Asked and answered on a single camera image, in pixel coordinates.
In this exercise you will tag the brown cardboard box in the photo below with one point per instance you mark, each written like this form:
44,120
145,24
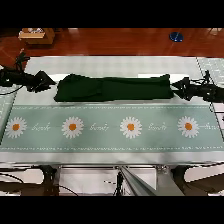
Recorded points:
36,36

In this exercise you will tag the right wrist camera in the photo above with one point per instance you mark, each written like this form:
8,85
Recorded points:
207,78

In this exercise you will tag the blue round disc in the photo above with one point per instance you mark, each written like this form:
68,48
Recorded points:
176,36

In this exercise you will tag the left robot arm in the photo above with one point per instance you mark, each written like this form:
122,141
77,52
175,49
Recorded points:
20,79

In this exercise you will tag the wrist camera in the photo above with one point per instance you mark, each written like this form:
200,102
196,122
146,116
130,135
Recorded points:
20,60
207,78

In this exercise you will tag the silver frame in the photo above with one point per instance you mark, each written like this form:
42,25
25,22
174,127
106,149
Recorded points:
140,186

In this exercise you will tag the dark green T-shirt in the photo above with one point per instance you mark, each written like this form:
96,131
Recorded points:
113,88

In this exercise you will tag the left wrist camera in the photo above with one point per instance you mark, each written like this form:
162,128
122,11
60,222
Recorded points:
20,60

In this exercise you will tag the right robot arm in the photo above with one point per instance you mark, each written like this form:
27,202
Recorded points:
203,90

